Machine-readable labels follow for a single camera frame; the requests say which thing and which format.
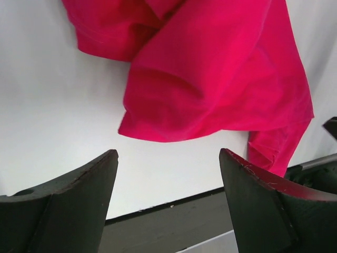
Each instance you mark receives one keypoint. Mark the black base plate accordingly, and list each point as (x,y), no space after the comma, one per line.
(170,227)

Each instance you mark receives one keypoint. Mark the magenta t shirt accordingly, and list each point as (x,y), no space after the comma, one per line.
(199,67)

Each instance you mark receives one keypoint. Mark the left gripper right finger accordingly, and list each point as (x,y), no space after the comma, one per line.
(274,214)

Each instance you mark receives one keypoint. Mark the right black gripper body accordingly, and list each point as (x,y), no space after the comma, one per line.
(331,126)

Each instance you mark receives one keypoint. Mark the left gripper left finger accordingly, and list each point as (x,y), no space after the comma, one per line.
(65,214)

